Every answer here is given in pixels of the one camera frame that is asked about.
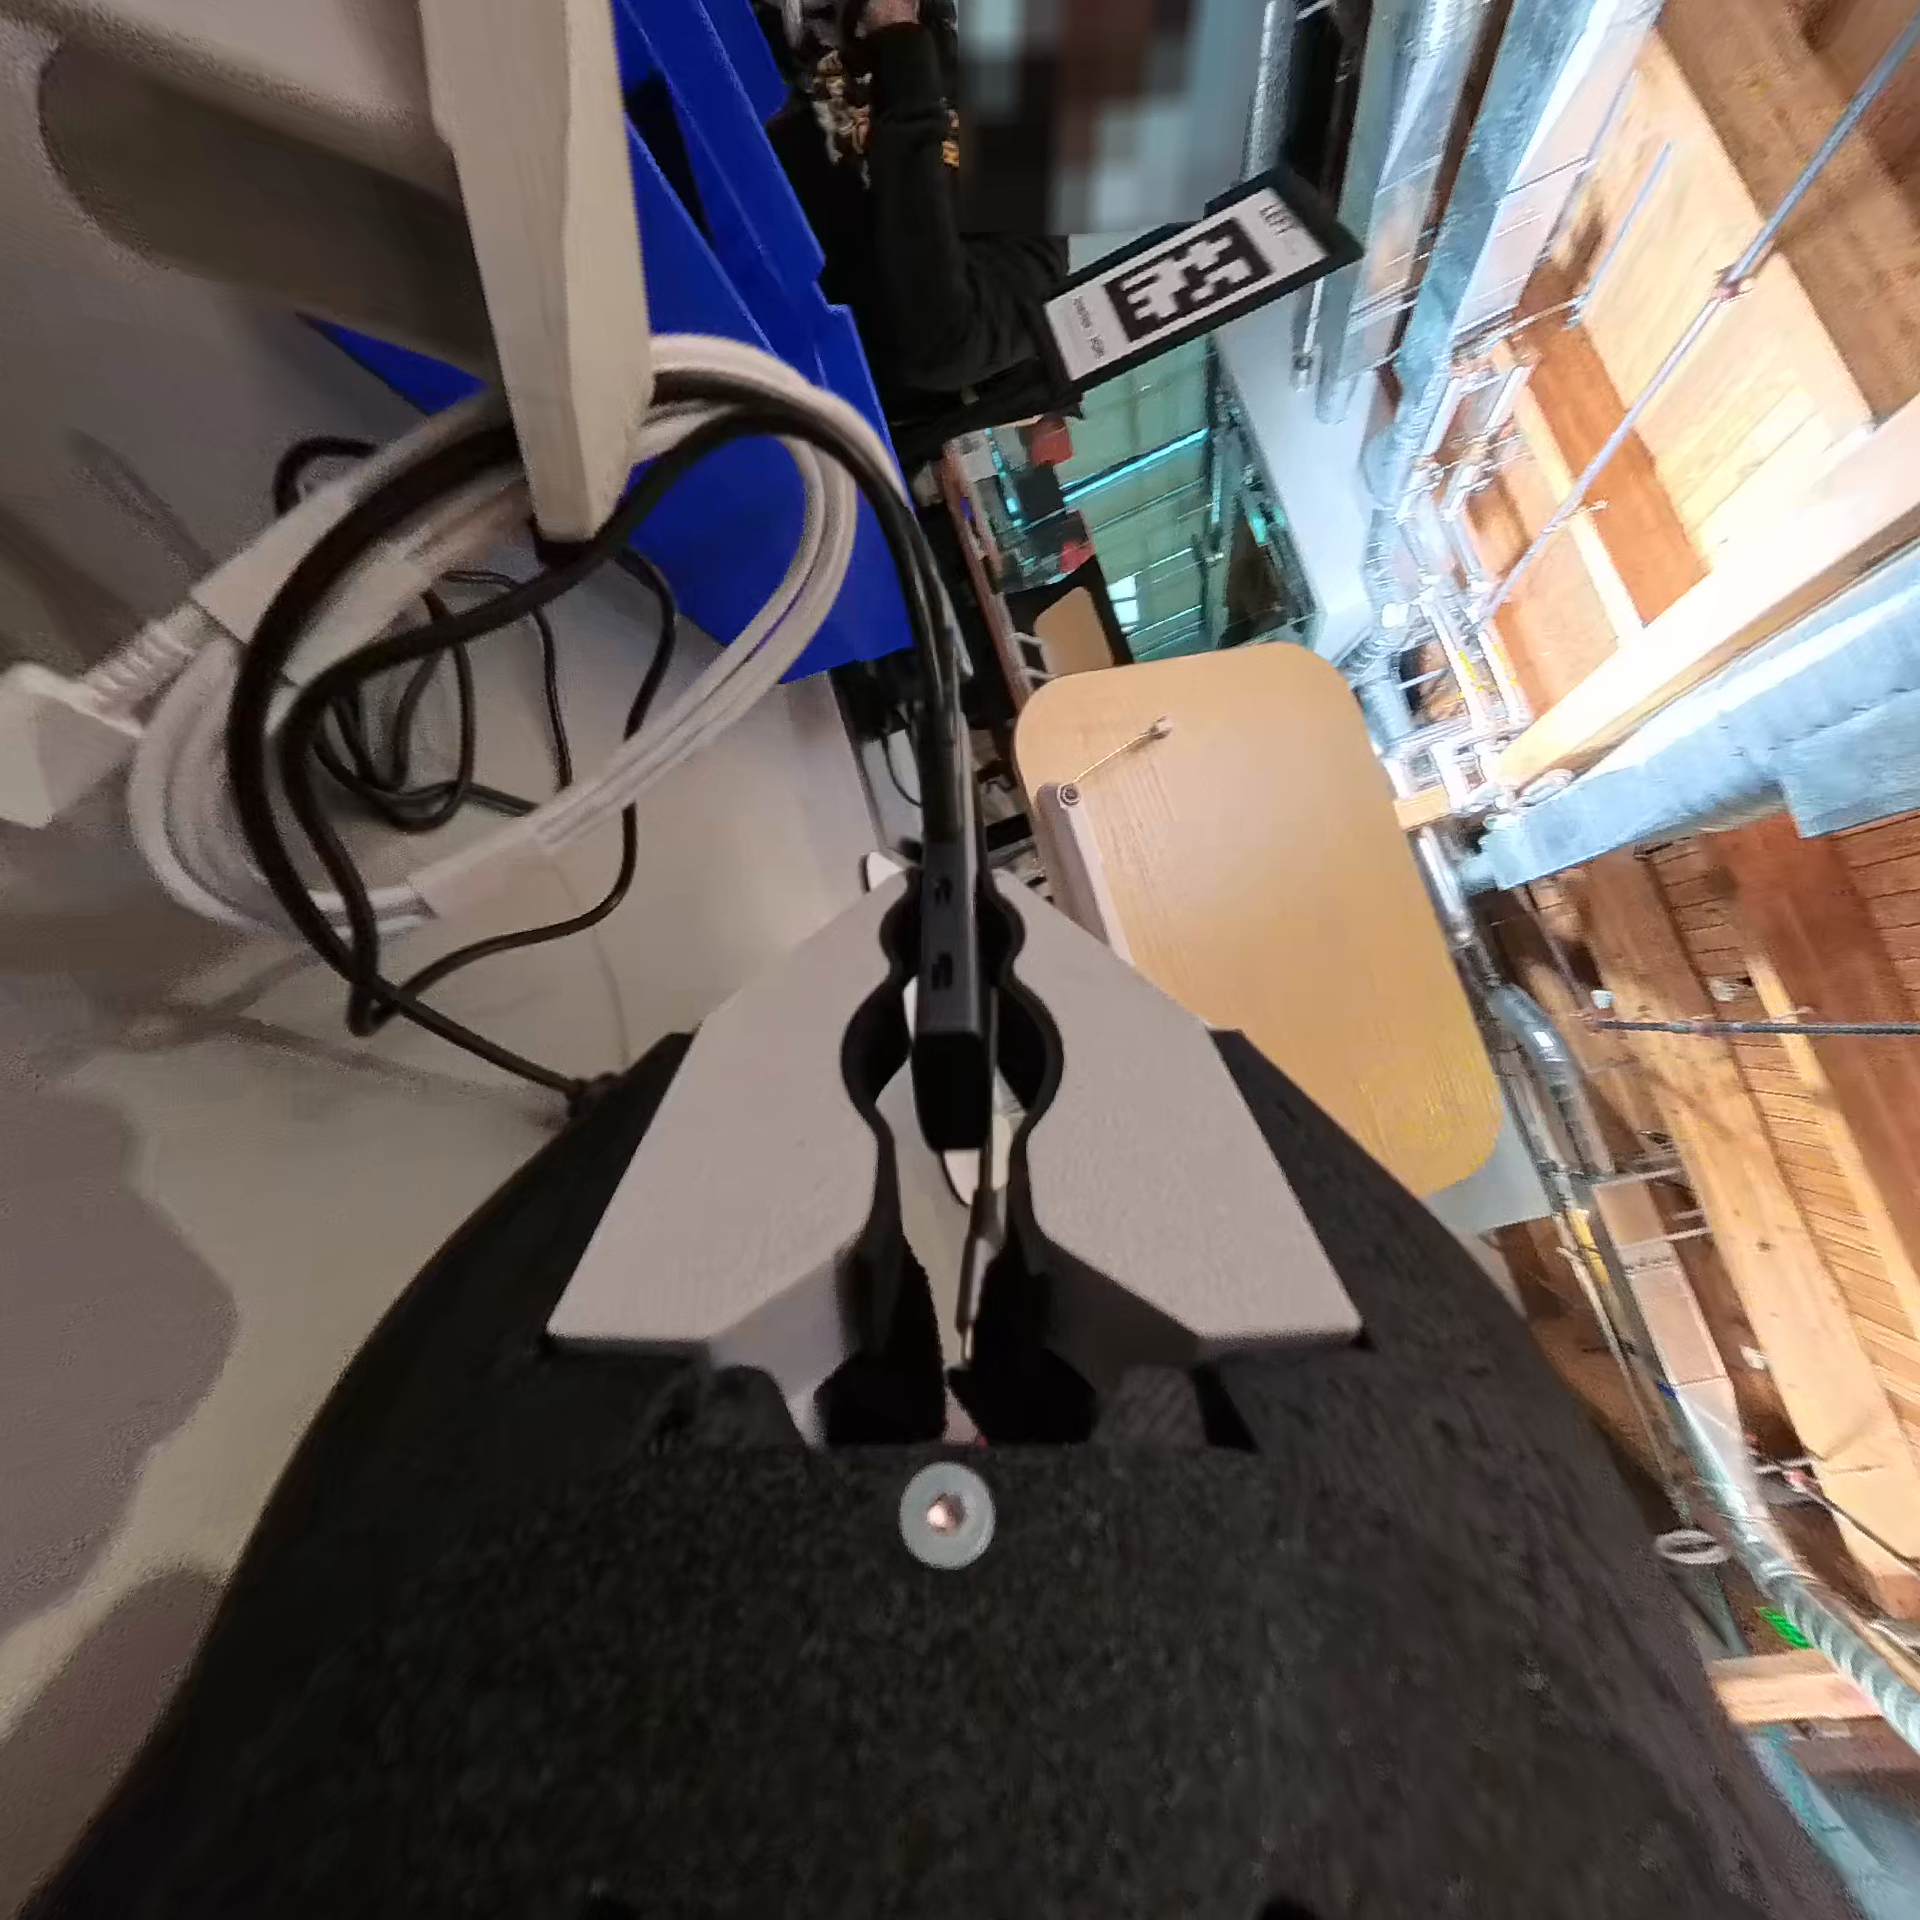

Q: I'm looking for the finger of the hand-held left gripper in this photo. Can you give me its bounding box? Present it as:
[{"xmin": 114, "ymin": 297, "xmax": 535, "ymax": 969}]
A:
[
  {"xmin": 420, "ymin": 0, "xmax": 656, "ymax": 546},
  {"xmin": 37, "ymin": 0, "xmax": 495, "ymax": 354}
]

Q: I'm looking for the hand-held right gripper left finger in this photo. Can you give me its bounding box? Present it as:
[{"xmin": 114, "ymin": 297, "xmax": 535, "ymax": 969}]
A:
[{"xmin": 546, "ymin": 864, "xmax": 951, "ymax": 1447}]

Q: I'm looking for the grey desk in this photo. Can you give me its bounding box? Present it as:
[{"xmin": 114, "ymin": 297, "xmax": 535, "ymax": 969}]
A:
[{"xmin": 0, "ymin": 0, "xmax": 1050, "ymax": 1742}]

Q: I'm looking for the glass walled enclosure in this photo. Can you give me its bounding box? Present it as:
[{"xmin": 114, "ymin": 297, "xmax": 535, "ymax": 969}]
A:
[{"xmin": 957, "ymin": 354, "xmax": 1321, "ymax": 663}]

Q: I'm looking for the thick black USB cable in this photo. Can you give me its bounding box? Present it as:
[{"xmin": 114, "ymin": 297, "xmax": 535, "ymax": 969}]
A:
[{"xmin": 226, "ymin": 396, "xmax": 997, "ymax": 1164}]

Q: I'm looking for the silver ventilation duct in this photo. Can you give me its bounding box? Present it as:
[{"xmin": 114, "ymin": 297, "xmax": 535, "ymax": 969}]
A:
[{"xmin": 1304, "ymin": 0, "xmax": 1651, "ymax": 451}]

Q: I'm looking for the white cable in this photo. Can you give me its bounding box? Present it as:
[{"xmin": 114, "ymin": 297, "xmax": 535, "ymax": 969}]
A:
[{"xmin": 0, "ymin": 333, "xmax": 859, "ymax": 936}]

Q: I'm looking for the blue storage bin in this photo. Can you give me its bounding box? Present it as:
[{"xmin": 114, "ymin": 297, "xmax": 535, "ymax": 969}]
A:
[{"xmin": 300, "ymin": 0, "xmax": 919, "ymax": 688}]

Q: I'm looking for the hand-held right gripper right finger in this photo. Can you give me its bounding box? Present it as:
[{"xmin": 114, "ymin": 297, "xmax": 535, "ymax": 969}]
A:
[{"xmin": 957, "ymin": 874, "xmax": 1364, "ymax": 1446}]

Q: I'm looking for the printed marker sign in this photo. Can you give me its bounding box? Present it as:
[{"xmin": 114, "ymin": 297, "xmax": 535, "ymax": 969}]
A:
[{"xmin": 1037, "ymin": 167, "xmax": 1364, "ymax": 396}]

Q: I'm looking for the wooden book stand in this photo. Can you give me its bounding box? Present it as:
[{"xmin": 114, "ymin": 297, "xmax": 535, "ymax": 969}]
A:
[{"xmin": 1012, "ymin": 644, "xmax": 1504, "ymax": 1203}]

